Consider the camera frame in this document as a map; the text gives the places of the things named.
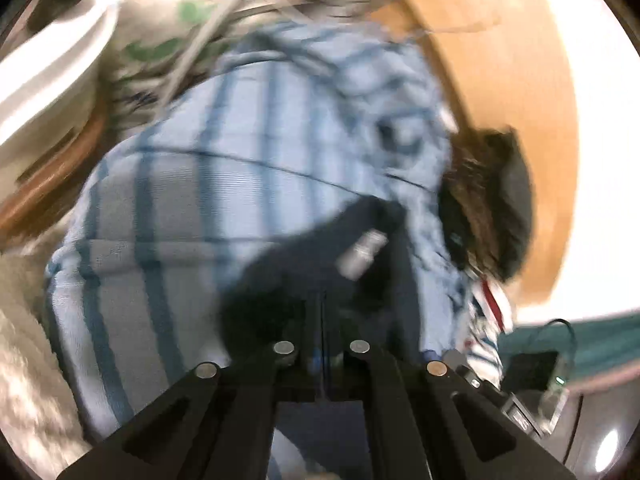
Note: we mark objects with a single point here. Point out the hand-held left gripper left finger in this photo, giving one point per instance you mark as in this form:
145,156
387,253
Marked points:
312,360

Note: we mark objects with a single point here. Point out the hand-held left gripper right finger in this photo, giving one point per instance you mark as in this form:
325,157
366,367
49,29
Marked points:
330,360

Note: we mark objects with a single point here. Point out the navy knit cardigan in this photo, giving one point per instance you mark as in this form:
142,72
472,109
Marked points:
310,270

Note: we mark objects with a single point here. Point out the white red blue printed cloth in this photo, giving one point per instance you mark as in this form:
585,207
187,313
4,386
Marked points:
487,350

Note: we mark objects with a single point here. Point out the teal green cloth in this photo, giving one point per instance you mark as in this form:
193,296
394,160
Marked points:
605,340

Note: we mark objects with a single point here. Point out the black cloth garment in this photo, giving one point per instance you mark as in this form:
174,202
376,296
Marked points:
517,200

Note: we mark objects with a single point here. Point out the brown striped fringed scarf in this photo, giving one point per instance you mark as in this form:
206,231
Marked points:
470,200

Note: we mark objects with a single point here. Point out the blue striped blanket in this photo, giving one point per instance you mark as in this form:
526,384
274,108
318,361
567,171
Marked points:
200,185

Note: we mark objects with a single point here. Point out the pale fluffy rug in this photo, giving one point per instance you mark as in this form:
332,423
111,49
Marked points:
30,350

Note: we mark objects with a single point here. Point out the wooden headboard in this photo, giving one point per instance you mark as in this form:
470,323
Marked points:
500,60

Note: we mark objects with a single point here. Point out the brown round wooden stand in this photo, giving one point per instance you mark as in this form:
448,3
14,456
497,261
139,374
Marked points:
55,170

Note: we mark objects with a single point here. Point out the white green-dotted tote bag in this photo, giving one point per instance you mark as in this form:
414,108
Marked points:
165,20

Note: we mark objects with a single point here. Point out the white plastic basin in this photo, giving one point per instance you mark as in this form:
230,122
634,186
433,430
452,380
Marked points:
60,75

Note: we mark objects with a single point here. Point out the white curved frame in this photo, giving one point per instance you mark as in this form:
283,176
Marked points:
200,35

